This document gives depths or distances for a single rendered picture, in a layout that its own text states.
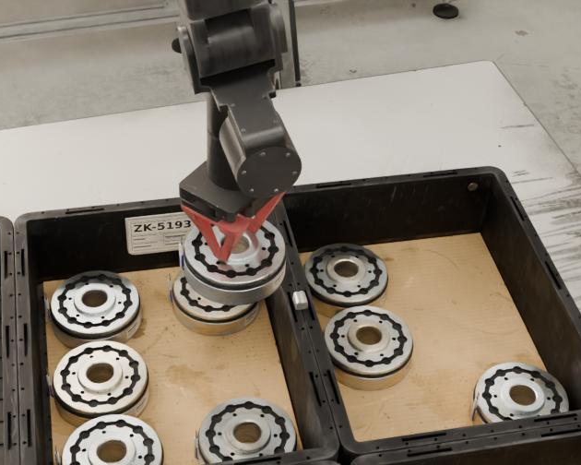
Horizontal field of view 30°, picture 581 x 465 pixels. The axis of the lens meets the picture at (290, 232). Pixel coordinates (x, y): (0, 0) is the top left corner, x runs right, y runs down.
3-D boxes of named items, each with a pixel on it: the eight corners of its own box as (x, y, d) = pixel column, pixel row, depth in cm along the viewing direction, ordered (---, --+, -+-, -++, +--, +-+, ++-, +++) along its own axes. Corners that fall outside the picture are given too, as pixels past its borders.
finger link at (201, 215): (277, 245, 111) (281, 175, 104) (234, 287, 106) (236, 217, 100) (223, 217, 113) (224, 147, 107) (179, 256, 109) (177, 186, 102)
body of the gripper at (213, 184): (294, 171, 107) (299, 111, 101) (231, 229, 100) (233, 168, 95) (241, 144, 109) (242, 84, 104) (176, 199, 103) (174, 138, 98)
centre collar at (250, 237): (207, 232, 112) (207, 228, 112) (254, 228, 113) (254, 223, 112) (214, 267, 109) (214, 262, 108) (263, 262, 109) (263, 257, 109)
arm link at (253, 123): (272, -7, 93) (174, 18, 92) (314, 72, 85) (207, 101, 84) (286, 101, 102) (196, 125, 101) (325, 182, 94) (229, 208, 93)
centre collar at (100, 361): (76, 362, 120) (75, 358, 120) (121, 356, 121) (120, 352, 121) (78, 396, 117) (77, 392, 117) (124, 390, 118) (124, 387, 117)
